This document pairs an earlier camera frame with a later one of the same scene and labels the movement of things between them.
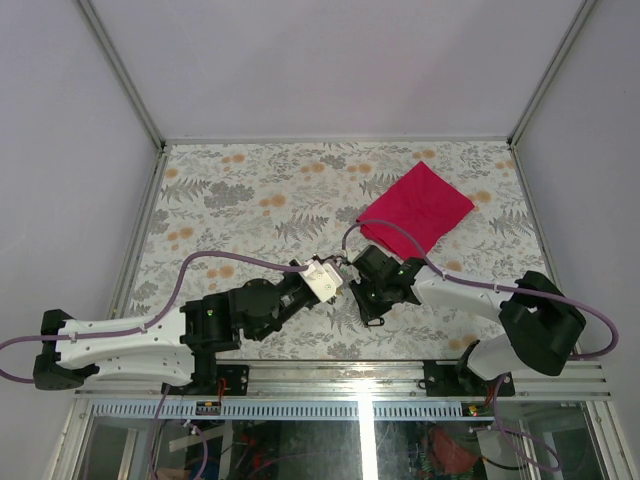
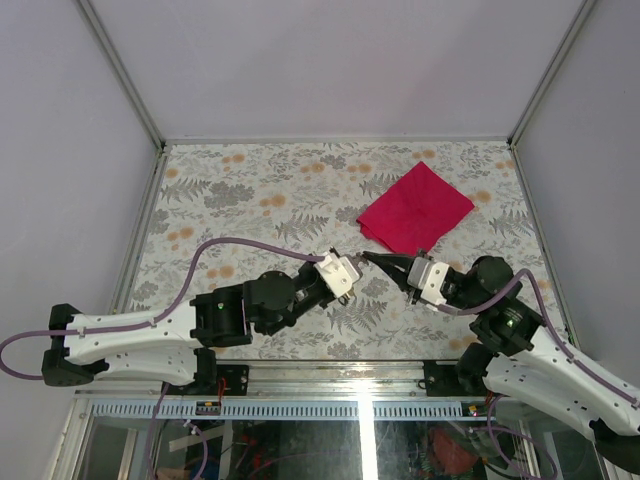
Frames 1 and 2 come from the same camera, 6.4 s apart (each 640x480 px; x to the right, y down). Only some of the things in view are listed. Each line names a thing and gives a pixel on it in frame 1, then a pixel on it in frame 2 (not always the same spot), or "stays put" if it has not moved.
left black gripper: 298,277 stays put
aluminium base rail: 370,390 stays put
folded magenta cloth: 422,203 stays put
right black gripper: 369,310 to 393,265
